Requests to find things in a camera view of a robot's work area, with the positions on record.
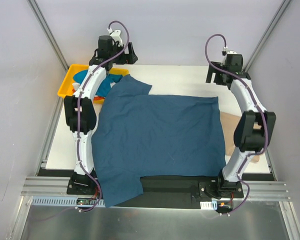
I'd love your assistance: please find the dark blue t shirt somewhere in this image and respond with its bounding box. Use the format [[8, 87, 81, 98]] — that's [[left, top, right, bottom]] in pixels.
[[91, 75, 226, 207]]

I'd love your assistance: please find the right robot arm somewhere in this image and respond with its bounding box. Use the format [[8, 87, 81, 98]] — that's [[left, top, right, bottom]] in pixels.
[[206, 48, 277, 198]]

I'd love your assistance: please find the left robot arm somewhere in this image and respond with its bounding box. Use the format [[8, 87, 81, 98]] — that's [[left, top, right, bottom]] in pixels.
[[63, 28, 138, 176]]

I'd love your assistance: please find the teal t shirt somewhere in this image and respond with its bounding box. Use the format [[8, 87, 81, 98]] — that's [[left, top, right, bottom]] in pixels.
[[73, 70, 123, 98]]

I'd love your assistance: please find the white t shirt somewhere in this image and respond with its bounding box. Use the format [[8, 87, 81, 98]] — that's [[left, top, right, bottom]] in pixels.
[[72, 82, 80, 93]]

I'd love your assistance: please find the orange t shirt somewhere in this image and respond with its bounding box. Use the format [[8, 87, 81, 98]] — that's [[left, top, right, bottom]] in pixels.
[[93, 96, 105, 102]]

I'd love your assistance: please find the beige folded t shirt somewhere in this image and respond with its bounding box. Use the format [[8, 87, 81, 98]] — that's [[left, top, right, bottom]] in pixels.
[[219, 112, 261, 165]]

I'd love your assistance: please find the yellow plastic bin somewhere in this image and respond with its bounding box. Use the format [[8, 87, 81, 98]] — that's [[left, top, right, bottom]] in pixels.
[[57, 64, 129, 98]]

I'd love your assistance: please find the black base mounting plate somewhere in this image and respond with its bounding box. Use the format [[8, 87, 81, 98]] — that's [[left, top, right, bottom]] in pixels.
[[66, 173, 244, 209]]

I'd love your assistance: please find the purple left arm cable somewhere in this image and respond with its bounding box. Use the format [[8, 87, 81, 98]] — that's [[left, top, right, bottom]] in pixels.
[[75, 21, 130, 213]]

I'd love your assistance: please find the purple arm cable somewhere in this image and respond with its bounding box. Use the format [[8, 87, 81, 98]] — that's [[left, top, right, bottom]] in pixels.
[[205, 33, 269, 218], [75, 21, 130, 213]]

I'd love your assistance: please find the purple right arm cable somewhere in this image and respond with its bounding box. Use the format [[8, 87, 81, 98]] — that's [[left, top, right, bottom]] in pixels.
[[205, 33, 269, 218]]

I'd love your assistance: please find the grey slotted cable duct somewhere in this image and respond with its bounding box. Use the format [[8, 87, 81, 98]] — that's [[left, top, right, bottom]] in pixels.
[[32, 196, 105, 208]]

